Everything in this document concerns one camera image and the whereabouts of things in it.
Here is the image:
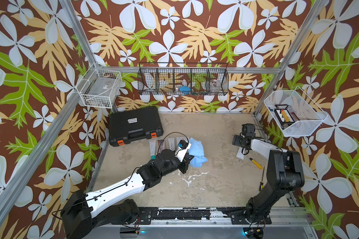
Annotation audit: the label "silver purple toothpaste tube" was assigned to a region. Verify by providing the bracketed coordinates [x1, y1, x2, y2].
[158, 139, 166, 153]

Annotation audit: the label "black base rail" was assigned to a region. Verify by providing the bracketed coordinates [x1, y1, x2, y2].
[112, 207, 272, 225]

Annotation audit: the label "white tube black cap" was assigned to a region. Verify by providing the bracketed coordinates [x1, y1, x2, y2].
[168, 138, 176, 151]

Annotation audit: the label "yellow handle screwdriver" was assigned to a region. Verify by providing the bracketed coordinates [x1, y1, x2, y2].
[248, 157, 263, 170]

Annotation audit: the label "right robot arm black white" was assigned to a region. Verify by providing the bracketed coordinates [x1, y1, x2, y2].
[232, 123, 305, 223]

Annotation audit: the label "black wire basket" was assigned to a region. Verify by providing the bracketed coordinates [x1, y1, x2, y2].
[137, 62, 229, 96]

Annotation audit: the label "blue object in basket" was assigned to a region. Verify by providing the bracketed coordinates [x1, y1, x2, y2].
[179, 86, 191, 94]

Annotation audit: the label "white wire basket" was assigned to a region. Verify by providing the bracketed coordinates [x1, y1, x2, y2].
[76, 64, 123, 109]
[264, 87, 328, 137]

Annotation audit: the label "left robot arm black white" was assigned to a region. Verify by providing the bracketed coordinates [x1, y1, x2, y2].
[59, 149, 194, 239]

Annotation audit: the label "black box yellow items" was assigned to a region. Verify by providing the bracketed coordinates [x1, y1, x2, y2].
[274, 104, 295, 125]

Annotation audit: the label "black small screwdriver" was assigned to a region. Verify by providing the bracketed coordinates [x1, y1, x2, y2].
[258, 167, 265, 192]

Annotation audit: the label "blue microfiber cloth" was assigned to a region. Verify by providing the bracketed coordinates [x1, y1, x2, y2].
[188, 138, 208, 168]

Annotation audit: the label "white wire basket right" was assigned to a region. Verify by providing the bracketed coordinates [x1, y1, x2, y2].
[264, 87, 328, 137]

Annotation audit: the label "white tube pink cap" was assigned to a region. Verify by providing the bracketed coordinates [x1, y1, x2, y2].
[236, 147, 245, 160]

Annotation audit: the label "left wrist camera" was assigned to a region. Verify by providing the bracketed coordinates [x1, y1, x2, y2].
[175, 140, 191, 162]

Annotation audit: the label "black tool case orange latches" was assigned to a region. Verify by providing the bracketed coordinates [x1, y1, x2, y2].
[109, 106, 164, 147]

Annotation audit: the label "white tube teal cap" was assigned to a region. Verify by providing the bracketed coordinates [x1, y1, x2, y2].
[149, 140, 157, 160]

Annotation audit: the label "white wire basket left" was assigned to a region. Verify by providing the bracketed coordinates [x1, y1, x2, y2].
[76, 64, 123, 109]

